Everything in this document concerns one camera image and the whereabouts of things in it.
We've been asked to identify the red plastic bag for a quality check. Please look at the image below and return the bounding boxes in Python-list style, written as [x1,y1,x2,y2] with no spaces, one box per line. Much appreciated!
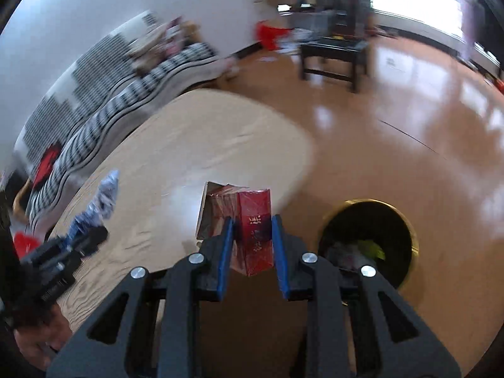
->
[255,20,292,51]

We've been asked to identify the black wooden chair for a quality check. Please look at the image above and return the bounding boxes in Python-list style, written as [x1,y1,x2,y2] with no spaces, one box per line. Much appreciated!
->
[293,0,374,42]

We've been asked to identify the person's left hand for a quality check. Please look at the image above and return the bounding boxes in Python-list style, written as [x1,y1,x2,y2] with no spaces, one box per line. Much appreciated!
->
[14,303,73,371]

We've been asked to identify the crumpled grey paper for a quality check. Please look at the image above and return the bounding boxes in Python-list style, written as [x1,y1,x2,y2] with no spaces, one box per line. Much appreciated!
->
[329,242,367,270]

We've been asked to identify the red cushion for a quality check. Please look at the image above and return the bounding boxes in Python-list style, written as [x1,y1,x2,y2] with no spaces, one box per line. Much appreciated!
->
[33,146,61,190]

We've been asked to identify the blue and white plastic wrapper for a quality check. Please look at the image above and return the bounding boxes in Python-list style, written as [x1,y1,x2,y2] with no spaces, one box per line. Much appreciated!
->
[67,170,120,241]

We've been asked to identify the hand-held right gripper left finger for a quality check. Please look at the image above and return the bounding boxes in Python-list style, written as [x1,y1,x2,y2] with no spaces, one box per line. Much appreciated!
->
[47,216,237,378]

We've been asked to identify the red cardboard box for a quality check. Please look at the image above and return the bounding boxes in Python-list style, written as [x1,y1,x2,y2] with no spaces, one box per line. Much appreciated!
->
[196,181,274,277]

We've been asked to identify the black gold-rimmed trash can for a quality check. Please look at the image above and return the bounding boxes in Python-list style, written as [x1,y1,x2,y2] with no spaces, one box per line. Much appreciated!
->
[317,199,418,289]

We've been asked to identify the scattered papers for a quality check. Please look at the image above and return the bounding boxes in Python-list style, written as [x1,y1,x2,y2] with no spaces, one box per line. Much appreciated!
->
[260,27,316,63]

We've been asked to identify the green wrapper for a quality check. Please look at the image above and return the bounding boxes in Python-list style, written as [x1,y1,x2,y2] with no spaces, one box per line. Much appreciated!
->
[356,240,387,261]

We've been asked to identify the black and white striped sofa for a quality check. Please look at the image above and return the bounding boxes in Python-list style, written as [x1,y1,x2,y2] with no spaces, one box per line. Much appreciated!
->
[14,10,221,237]

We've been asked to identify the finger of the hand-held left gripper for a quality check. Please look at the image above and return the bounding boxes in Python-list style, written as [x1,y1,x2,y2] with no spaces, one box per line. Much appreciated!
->
[69,226,109,256]

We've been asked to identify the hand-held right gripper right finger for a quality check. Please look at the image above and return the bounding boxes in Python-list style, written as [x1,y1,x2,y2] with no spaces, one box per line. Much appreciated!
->
[271,215,461,378]

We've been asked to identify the light wooden table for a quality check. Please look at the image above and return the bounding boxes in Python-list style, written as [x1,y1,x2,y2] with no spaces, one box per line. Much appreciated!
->
[49,89,316,335]

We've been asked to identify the black wooden stool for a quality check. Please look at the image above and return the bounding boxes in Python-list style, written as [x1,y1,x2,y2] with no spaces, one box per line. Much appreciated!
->
[300,40,369,94]

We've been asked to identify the red plastic item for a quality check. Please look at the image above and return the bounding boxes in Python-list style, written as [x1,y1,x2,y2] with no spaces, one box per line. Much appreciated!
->
[14,232,42,262]

